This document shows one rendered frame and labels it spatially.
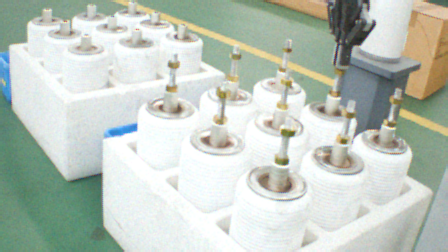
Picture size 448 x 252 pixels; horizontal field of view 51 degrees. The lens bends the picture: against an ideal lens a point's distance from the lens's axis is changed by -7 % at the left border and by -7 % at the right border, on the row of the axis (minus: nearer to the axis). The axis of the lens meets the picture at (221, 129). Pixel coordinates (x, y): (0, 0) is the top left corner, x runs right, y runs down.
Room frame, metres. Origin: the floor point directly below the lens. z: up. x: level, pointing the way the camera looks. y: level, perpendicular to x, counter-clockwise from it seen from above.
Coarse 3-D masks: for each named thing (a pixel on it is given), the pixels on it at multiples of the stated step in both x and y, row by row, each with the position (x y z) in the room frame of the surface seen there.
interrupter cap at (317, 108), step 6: (312, 102) 0.79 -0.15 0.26; (318, 102) 0.79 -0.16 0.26; (324, 102) 0.80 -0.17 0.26; (312, 108) 0.76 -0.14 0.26; (318, 108) 0.77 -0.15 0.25; (324, 108) 0.78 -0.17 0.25; (342, 108) 0.78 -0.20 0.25; (318, 114) 0.74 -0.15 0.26; (324, 114) 0.74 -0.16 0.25; (330, 120) 0.73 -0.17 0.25; (336, 120) 0.73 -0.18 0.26; (342, 120) 0.73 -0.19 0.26
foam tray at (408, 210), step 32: (128, 160) 0.65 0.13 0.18; (128, 192) 0.63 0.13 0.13; (160, 192) 0.57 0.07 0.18; (416, 192) 0.66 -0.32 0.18; (128, 224) 0.63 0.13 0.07; (160, 224) 0.56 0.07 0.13; (192, 224) 0.51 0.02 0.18; (224, 224) 0.54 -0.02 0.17; (352, 224) 0.55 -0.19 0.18; (384, 224) 0.57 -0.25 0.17; (416, 224) 0.65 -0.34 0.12
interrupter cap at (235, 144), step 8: (200, 128) 0.63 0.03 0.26; (208, 128) 0.64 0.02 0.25; (192, 136) 0.61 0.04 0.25; (200, 136) 0.61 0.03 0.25; (208, 136) 0.62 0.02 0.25; (232, 136) 0.62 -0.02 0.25; (240, 136) 0.63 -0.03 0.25; (192, 144) 0.59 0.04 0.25; (200, 144) 0.59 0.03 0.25; (208, 144) 0.60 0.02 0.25; (232, 144) 0.60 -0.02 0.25; (240, 144) 0.60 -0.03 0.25; (208, 152) 0.57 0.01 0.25; (216, 152) 0.57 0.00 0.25; (224, 152) 0.57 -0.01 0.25; (232, 152) 0.58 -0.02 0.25
